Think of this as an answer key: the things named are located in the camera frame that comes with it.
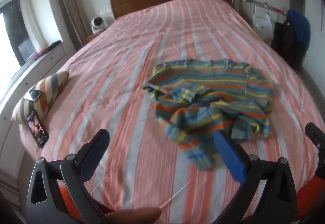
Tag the pink striped bed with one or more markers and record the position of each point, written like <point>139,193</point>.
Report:
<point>121,74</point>

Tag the black smartphone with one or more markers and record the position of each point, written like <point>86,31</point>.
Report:
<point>37,129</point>

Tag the white windowsill cabinet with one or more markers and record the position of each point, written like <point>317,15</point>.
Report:
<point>38,66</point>

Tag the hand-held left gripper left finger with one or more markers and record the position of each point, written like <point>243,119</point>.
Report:
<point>97,148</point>

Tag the dark items on windowsill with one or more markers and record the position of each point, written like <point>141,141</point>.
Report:
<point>48,47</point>

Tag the blue jacket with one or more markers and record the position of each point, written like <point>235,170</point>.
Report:
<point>299,26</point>

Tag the white desk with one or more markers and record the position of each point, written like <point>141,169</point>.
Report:
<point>264,9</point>

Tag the striped pillow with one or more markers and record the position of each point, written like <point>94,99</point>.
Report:
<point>38,102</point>

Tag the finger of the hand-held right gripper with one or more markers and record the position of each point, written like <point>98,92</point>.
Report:
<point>316,135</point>

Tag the beige curtain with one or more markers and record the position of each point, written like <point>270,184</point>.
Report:
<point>67,3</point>

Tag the striped knit shirt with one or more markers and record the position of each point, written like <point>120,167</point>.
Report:
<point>210,94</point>

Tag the wooden nightstand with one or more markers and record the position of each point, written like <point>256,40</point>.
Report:
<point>91,36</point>

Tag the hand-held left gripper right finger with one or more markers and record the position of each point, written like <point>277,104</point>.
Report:
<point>228,155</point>

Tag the white plastic bag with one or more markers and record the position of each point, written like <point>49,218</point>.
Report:
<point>262,23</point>

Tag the window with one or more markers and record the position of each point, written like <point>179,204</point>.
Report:
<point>15,31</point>

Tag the silver smartphone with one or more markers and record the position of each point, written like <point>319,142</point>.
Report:
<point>34,94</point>

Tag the person's left hand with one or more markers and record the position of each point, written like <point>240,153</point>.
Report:
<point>134,215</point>

